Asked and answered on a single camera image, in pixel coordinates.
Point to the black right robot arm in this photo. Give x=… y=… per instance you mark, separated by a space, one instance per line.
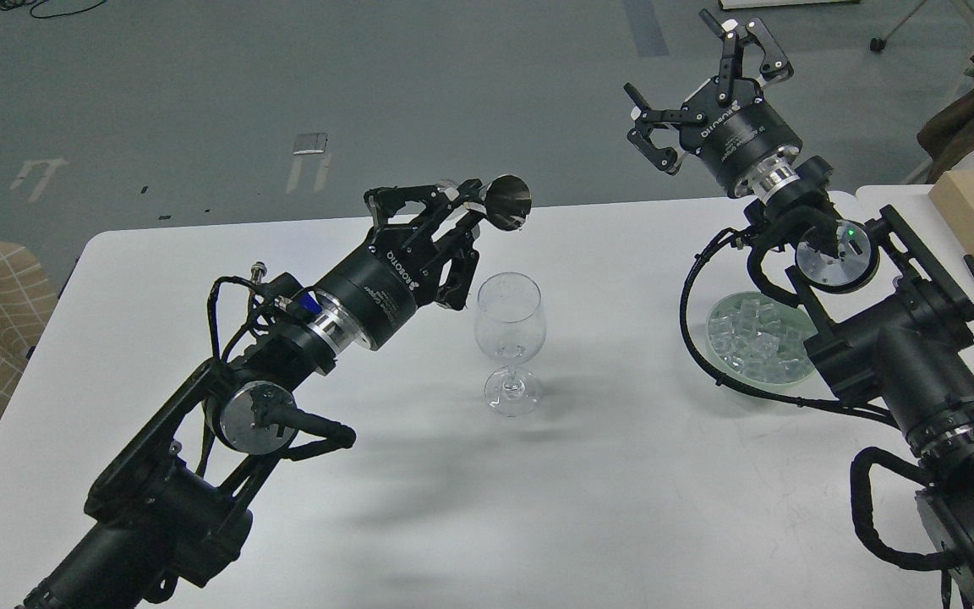
x=890 y=321

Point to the steel cocktail jigger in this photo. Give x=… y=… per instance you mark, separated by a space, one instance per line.
x=504 y=202

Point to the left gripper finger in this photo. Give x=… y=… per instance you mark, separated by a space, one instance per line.
x=416 y=237
x=447 y=275

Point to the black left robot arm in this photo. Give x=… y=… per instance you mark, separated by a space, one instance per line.
x=174 y=504

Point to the green bowl of ice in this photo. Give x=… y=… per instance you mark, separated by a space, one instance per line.
x=759 y=341

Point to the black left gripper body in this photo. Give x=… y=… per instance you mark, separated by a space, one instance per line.
x=384 y=281

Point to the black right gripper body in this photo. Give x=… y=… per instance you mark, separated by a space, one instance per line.
x=737 y=136

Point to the clear wine glass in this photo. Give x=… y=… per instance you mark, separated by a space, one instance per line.
x=510 y=328

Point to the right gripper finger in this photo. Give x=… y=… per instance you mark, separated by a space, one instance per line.
x=646 y=120
x=734 y=37

